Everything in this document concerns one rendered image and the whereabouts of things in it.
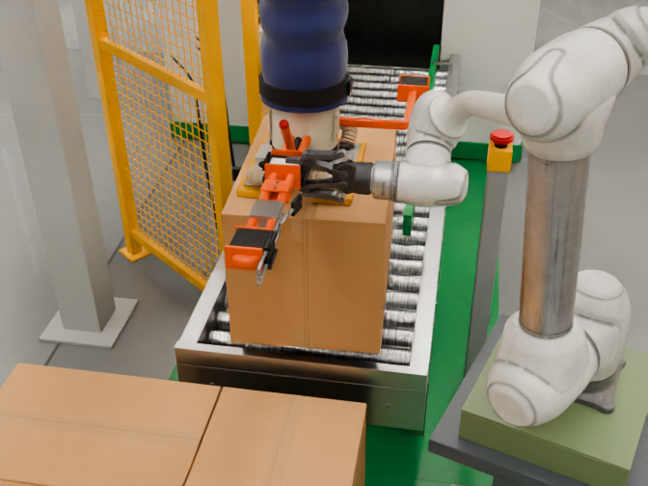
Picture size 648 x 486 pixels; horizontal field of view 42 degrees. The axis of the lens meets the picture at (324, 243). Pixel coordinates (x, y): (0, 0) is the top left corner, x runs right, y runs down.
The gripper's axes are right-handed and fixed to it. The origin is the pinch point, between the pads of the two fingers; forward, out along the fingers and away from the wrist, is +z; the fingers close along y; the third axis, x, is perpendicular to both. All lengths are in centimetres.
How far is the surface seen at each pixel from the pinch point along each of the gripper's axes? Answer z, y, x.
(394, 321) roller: -25, 67, 32
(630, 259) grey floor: -118, 120, 156
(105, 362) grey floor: 85, 120, 55
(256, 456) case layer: 3, 66, -27
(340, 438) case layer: -16, 66, -18
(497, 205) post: -52, 39, 58
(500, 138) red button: -50, 16, 58
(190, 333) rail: 32, 61, 10
